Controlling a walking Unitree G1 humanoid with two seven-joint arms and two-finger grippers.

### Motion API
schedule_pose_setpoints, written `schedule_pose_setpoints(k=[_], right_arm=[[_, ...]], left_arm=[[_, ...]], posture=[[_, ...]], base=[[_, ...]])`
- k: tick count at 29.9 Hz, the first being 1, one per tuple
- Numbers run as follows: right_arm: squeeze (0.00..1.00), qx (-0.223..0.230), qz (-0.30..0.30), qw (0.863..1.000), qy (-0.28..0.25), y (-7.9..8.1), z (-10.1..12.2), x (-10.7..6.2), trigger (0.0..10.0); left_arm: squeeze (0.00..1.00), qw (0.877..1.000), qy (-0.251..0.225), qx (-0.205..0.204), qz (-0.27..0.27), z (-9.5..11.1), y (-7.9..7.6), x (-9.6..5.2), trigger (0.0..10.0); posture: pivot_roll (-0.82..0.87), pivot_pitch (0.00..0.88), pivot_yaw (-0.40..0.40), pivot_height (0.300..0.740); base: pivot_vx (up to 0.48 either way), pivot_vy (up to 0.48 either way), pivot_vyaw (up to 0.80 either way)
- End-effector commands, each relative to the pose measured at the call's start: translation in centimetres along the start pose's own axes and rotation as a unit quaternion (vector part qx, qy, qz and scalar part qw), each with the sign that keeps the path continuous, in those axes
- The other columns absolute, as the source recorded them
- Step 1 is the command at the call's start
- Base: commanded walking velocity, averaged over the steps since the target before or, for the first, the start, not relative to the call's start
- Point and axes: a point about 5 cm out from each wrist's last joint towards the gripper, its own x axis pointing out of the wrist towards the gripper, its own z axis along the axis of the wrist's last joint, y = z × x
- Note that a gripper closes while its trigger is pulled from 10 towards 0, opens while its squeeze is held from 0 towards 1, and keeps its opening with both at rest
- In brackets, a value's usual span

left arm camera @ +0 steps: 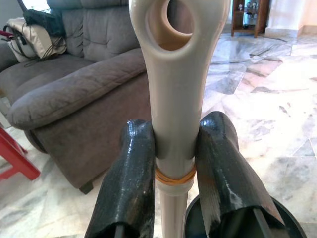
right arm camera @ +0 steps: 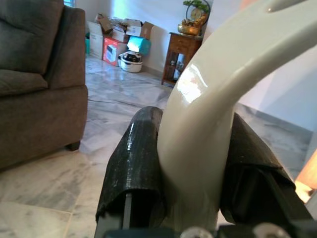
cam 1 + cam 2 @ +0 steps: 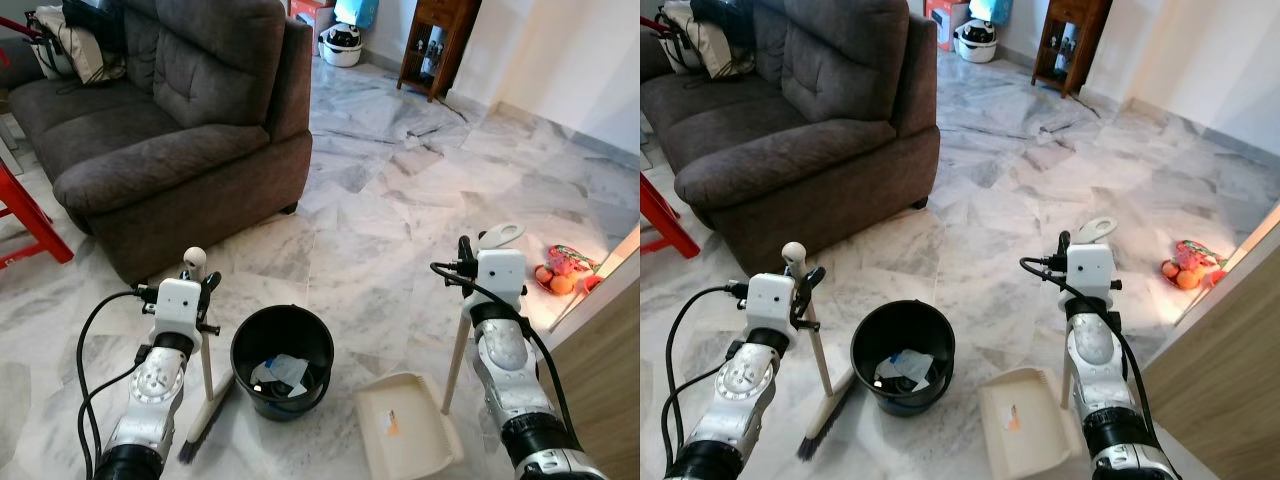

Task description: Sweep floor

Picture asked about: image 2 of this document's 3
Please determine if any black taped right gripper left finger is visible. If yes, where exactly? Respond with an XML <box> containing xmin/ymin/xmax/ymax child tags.
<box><xmin>94</xmin><ymin>106</ymin><xmax>168</xmax><ymax>238</ymax></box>

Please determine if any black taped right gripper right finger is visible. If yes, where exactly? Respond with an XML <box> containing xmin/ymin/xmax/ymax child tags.
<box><xmin>219</xmin><ymin>113</ymin><xmax>313</xmax><ymax>225</ymax></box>

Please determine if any cream long-handled dustpan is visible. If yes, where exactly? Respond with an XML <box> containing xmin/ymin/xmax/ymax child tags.
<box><xmin>158</xmin><ymin>0</ymin><xmax>317</xmax><ymax>231</ymax></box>

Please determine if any white round kitchen appliance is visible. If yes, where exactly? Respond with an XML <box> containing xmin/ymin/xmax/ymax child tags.
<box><xmin>117</xmin><ymin>51</ymin><xmax>144</xmax><ymax>73</ymax></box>

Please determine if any red printed appliance box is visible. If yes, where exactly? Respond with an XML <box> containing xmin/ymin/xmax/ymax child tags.
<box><xmin>102</xmin><ymin>37</ymin><xmax>128</xmax><ymax>67</ymax></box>

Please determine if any teal box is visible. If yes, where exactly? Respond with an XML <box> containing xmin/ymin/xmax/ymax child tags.
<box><xmin>127</xmin><ymin>36</ymin><xmax>152</xmax><ymax>57</ymax></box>

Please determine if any small brown wooden cabinet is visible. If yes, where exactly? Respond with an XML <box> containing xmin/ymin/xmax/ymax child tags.
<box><xmin>161</xmin><ymin>32</ymin><xmax>204</xmax><ymax>86</ymax></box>

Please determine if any tall white cardboard box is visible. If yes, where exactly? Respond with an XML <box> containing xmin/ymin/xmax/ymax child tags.
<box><xmin>86</xmin><ymin>21</ymin><xmax>104</xmax><ymax>60</ymax></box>

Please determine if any white box with brown flaps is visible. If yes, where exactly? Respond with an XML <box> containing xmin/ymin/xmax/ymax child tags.
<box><xmin>124</xmin><ymin>18</ymin><xmax>155</xmax><ymax>40</ymax></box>

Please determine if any grey-brown fabric sofa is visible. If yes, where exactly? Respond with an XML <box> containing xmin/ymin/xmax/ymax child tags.
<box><xmin>0</xmin><ymin>0</ymin><xmax>89</xmax><ymax>172</ymax></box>

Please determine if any open brown cardboard box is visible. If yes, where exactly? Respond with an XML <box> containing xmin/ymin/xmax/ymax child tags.
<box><xmin>95</xmin><ymin>13</ymin><xmax>114</xmax><ymax>35</ymax></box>

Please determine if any brass ornament with green plant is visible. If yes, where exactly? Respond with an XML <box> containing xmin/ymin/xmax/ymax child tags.
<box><xmin>177</xmin><ymin>0</ymin><xmax>211</xmax><ymax>37</ymax></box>

